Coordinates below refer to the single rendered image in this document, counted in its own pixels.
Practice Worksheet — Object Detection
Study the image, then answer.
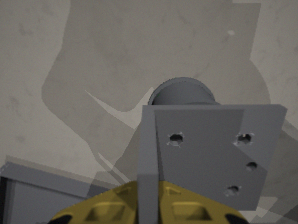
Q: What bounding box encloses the grey l-shaped bracket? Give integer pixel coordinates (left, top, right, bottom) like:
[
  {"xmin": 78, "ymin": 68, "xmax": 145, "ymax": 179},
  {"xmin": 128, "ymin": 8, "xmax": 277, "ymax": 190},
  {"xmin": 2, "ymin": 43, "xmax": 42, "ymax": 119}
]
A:
[{"xmin": 137, "ymin": 104, "xmax": 288, "ymax": 224}]

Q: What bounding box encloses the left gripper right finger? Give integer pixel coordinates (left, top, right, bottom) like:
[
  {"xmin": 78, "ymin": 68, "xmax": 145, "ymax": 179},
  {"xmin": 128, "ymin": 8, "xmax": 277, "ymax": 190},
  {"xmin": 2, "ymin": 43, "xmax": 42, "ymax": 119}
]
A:
[{"xmin": 158, "ymin": 181, "xmax": 246, "ymax": 224}]

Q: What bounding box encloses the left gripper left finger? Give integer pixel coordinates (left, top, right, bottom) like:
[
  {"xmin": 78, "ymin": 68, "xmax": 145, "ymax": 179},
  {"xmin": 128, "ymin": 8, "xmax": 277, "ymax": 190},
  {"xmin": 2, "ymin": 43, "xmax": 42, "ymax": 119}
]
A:
[{"xmin": 50, "ymin": 181, "xmax": 139, "ymax": 224}]

